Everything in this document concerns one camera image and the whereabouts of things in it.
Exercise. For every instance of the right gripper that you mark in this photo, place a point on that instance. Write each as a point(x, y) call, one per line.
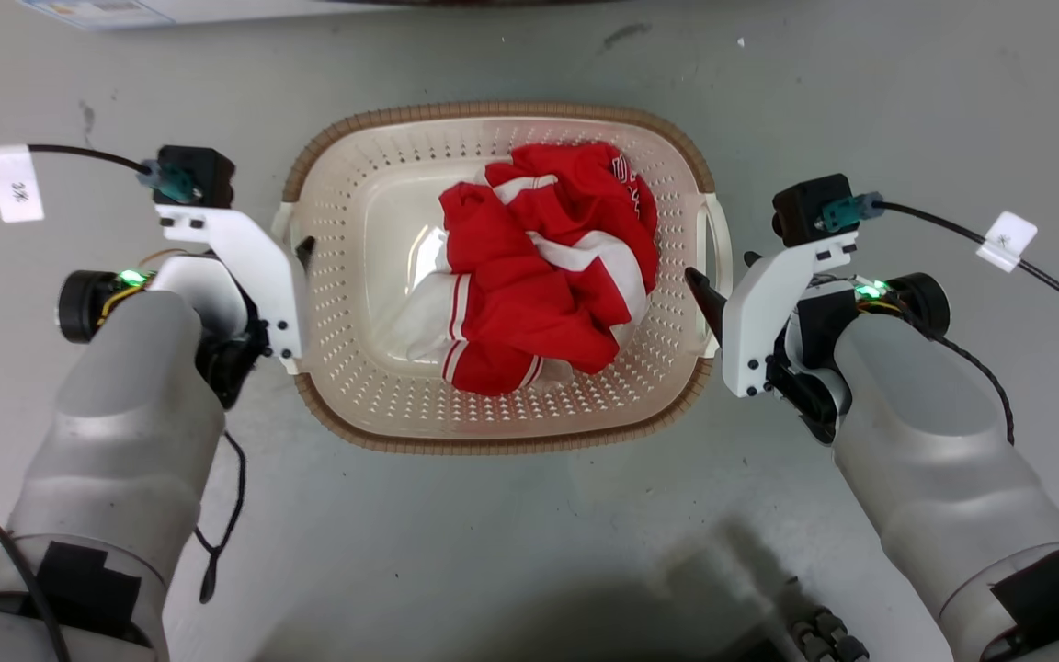
point(810, 368)

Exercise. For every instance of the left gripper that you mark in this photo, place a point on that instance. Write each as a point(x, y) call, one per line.
point(231, 354)

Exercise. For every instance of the cream laundry basket brown rim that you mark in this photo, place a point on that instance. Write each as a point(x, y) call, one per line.
point(373, 276)

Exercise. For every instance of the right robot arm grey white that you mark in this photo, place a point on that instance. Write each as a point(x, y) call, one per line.
point(934, 460)

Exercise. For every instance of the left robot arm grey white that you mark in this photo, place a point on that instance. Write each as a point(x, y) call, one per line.
point(116, 441)

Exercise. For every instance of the red and white garment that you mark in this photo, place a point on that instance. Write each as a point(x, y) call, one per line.
point(529, 303)

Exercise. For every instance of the right white camera bracket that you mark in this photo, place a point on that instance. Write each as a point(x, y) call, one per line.
point(768, 313)

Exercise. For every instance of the white camera bracket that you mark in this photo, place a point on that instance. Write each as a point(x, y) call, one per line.
point(768, 313)
point(258, 276)

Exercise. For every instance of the left white camera bracket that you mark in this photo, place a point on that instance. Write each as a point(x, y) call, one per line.
point(258, 276)

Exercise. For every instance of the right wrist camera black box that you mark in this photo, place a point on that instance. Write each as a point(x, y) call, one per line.
point(810, 210)

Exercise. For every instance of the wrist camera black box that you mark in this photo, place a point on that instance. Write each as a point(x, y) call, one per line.
point(810, 210)
point(203, 175)

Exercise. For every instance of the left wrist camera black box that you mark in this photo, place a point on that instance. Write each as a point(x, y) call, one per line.
point(203, 175)

